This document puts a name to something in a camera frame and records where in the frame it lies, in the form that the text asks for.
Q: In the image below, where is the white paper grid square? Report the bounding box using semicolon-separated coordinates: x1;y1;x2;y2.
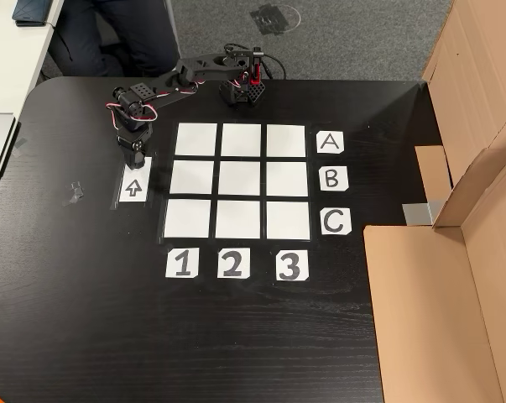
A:
217;160;262;196
221;123;262;157
164;199;211;240
215;199;262;240
266;123;306;157
170;160;215;196
265;160;309;196
175;123;218;157
265;199;311;240

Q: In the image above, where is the paper sheet with arrow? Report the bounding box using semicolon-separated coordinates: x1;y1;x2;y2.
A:
118;156;152;204

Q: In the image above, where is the crumpled tape piece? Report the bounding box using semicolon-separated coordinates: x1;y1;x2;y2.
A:
61;181;85;207

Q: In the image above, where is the person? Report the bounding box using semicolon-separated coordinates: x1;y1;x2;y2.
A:
46;0;182;79

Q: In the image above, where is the grey metal leg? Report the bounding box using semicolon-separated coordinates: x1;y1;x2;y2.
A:
164;0;186;79

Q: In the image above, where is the paper label number 1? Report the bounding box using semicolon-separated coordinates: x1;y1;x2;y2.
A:
165;247;200;279

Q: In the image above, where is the paper label number 2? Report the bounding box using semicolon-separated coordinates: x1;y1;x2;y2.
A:
216;247;251;280

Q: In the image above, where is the white desk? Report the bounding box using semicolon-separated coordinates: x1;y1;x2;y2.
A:
0;0;65;114

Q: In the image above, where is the black floor tape patch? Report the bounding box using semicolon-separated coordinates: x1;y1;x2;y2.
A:
248;3;302;37

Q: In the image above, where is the paper label number 3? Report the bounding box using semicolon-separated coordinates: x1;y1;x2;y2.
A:
275;249;310;282

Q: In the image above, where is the paper label letter A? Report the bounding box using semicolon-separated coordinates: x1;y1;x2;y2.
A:
316;131;345;155

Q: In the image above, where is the paper label letter B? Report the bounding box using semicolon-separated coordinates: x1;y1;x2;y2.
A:
319;166;349;192

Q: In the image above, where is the paper label letter C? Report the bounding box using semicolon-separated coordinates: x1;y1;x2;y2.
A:
320;208;353;236

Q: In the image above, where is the grey tape patch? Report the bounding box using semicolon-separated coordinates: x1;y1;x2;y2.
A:
402;200;445;226

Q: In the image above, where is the large brown cardboard panel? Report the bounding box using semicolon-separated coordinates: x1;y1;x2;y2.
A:
415;0;506;202
363;121;506;403

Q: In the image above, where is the red white servo cable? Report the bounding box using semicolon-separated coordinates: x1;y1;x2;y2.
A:
105;100;159;127

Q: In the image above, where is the black power cable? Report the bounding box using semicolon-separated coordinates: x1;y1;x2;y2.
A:
258;53;288;81

